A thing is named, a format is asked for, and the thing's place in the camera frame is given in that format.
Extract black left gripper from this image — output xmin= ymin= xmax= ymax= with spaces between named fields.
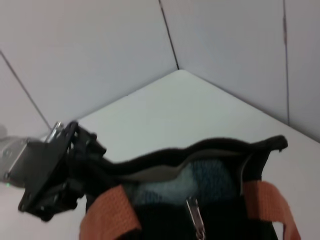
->
xmin=18 ymin=122 xmax=107 ymax=222

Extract black food bag orange handles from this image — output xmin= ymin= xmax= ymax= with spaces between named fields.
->
xmin=79 ymin=134 xmax=302 ymax=240

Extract blue knitted cloth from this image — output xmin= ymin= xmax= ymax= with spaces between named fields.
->
xmin=133 ymin=159 xmax=237 ymax=207

